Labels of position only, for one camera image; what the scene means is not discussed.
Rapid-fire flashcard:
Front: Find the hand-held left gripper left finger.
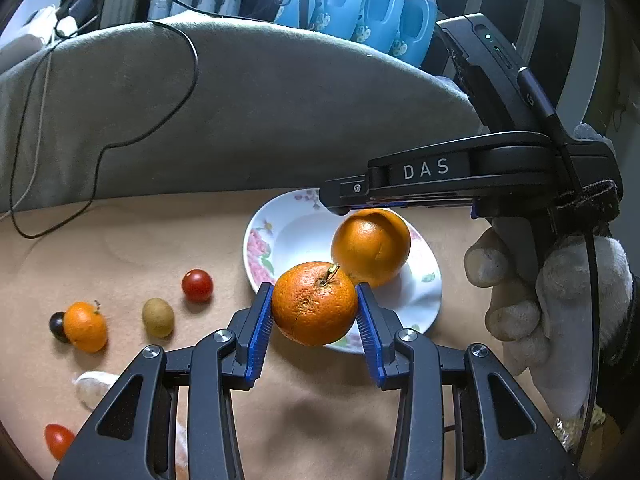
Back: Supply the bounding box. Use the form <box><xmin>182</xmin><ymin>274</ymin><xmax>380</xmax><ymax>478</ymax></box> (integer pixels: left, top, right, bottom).
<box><xmin>52</xmin><ymin>282</ymin><xmax>275</xmax><ymax>480</ymax></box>

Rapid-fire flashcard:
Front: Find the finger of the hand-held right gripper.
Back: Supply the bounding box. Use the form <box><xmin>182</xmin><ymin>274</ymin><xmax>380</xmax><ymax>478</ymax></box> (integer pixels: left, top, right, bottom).
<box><xmin>319</xmin><ymin>172</ymin><xmax>407</xmax><ymax>217</ymax></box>

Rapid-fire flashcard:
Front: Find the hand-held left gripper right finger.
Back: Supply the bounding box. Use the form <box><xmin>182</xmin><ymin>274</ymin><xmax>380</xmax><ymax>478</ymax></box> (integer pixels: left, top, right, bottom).
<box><xmin>355</xmin><ymin>282</ymin><xmax>581</xmax><ymax>480</ymax></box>

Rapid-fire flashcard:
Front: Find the tangerine with stem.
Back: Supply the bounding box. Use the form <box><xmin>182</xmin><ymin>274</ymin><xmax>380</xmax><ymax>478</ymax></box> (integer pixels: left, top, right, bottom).
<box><xmin>271</xmin><ymin>261</ymin><xmax>360</xmax><ymax>347</ymax></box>

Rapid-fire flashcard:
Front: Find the white floral plate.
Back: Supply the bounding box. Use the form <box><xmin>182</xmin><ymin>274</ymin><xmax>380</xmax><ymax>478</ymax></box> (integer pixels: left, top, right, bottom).
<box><xmin>243</xmin><ymin>188</ymin><xmax>443</xmax><ymax>356</ymax></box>

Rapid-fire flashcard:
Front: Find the large orange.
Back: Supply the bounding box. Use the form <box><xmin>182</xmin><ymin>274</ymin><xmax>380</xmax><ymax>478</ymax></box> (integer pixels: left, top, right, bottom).
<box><xmin>331</xmin><ymin>208</ymin><xmax>412</xmax><ymax>288</ymax></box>

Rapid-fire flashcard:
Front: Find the round red cherry tomato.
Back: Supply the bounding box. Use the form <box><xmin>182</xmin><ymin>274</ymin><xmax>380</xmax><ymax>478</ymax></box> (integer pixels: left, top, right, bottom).
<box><xmin>181</xmin><ymin>269</ymin><xmax>214</xmax><ymax>303</ymax></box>

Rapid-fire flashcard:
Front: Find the olive brown small fruit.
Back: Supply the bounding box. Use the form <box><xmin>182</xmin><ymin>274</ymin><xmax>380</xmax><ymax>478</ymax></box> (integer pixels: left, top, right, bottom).
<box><xmin>142</xmin><ymin>298</ymin><xmax>175</xmax><ymax>338</ymax></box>

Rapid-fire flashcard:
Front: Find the small tangerine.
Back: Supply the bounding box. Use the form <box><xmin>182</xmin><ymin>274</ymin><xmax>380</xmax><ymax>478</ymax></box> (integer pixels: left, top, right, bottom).
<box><xmin>63</xmin><ymin>301</ymin><xmax>109</xmax><ymax>354</ymax></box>

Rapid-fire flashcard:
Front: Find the peeled pomelo segment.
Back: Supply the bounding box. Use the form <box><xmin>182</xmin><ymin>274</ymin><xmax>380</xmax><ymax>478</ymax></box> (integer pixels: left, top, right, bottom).
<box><xmin>74</xmin><ymin>370</ymin><xmax>193</xmax><ymax>480</ymax></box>

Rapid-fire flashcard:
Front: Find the dark grape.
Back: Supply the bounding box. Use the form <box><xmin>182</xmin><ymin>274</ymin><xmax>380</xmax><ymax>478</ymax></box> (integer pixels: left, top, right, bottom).
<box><xmin>49</xmin><ymin>311</ymin><xmax>72</xmax><ymax>344</ymax></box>

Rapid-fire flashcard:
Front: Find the oval red tomato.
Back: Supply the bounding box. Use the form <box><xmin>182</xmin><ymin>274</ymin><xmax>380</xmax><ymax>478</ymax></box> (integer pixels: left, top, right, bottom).
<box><xmin>44</xmin><ymin>423</ymin><xmax>76</xmax><ymax>461</ymax></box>

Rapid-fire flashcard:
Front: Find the person's right forearm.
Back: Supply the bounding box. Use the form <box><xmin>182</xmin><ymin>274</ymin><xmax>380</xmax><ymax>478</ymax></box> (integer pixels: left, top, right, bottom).
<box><xmin>597</xmin><ymin>220</ymin><xmax>640</xmax><ymax>436</ymax></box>

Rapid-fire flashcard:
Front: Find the person's right hand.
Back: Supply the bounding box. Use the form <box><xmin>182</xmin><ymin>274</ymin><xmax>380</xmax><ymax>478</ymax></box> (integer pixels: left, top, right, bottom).
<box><xmin>464</xmin><ymin>227</ymin><xmax>635</xmax><ymax>418</ymax></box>

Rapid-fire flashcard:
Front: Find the grey sofa cushion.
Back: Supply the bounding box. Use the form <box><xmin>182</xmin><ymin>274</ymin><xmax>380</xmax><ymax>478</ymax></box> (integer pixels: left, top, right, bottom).
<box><xmin>0</xmin><ymin>19</ymin><xmax>488</xmax><ymax>216</ymax></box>

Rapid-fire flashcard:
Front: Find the white power strip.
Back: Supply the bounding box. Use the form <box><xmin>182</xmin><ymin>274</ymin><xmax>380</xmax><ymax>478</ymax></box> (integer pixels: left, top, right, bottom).
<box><xmin>0</xmin><ymin>7</ymin><xmax>78</xmax><ymax>63</ymax></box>

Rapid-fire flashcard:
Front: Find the white window frame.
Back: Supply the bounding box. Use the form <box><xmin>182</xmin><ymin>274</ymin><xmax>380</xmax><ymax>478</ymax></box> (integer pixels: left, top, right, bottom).
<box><xmin>475</xmin><ymin>0</ymin><xmax>608</xmax><ymax>126</ymax></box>

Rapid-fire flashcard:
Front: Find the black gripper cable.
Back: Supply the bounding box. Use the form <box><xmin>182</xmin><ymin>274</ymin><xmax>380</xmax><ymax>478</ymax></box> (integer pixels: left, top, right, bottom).
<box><xmin>517</xmin><ymin>66</ymin><xmax>601</xmax><ymax>466</ymax></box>

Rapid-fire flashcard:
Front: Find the white cable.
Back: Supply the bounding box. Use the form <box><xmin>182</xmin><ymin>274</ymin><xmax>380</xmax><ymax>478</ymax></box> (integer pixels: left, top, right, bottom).
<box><xmin>0</xmin><ymin>30</ymin><xmax>56</xmax><ymax>218</ymax></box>

